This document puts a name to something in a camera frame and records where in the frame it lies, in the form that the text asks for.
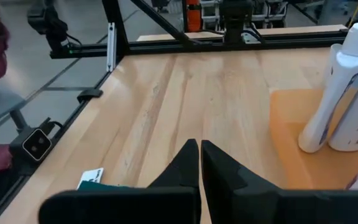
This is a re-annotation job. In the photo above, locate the orange cylinder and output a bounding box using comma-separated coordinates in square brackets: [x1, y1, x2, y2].
[185, 0, 201, 32]

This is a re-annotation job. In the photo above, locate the shelf with storage bins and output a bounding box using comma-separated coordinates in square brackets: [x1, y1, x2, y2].
[200, 0, 288, 29]

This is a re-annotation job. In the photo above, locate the black camera white face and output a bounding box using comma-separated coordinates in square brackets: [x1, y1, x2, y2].
[9, 126, 54, 162]

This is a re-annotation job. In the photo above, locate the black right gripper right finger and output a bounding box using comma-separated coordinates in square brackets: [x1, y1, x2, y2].
[201, 139, 358, 224]

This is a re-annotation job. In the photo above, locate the orange translucent tray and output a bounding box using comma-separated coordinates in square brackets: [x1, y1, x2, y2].
[268, 88, 358, 190]

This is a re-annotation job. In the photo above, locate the black frame clip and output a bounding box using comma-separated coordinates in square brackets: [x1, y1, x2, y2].
[76, 88, 104, 103]

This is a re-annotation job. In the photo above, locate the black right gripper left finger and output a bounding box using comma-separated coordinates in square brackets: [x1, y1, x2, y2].
[38, 139, 201, 224]

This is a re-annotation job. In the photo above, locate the white paper tag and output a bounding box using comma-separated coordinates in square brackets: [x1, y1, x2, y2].
[76, 167, 104, 190]

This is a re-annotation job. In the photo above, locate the black device green light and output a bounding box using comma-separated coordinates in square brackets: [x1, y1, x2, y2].
[26, 0, 83, 60]

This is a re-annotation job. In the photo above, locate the dark green cloth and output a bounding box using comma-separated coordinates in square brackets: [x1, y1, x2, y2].
[76, 180, 150, 192]

